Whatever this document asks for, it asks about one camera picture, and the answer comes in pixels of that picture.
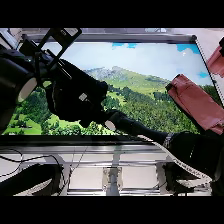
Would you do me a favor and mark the pink garment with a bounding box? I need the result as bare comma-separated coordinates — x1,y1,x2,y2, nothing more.
206,44,224,78
165,73,224,135

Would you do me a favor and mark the silver frame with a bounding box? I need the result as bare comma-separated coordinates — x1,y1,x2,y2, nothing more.
0,134,214,197

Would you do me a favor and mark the black cable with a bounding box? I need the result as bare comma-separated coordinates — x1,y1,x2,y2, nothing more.
0,148,73,196

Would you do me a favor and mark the white braided cable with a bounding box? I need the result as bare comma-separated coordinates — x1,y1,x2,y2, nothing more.
137,134,213,185

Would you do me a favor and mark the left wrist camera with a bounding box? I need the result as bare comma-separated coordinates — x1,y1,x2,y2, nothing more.
36,27,83,61

